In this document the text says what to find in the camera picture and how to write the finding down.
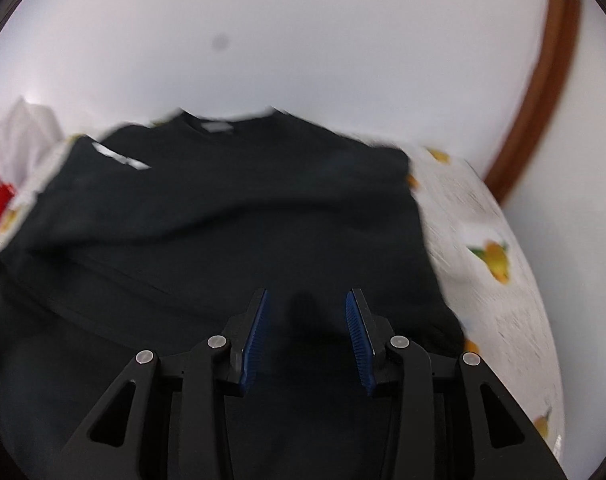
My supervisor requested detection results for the white plastic bag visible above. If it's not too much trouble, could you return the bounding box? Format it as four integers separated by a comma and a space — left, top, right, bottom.
0, 97, 66, 186

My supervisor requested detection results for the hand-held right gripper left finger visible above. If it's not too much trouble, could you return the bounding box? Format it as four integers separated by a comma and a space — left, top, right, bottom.
48, 288, 271, 480

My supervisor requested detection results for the black t-shirt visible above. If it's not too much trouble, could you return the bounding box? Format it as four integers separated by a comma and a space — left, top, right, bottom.
0, 106, 466, 480

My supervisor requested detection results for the fruit print tablecloth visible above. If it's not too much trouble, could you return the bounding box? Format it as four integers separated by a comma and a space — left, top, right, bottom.
0, 132, 566, 463

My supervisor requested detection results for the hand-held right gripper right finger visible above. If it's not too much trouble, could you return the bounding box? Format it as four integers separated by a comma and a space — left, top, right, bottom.
345, 288, 568, 480

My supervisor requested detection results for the brown wooden door frame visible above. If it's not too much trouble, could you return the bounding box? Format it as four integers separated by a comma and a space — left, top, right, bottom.
483, 0, 584, 206

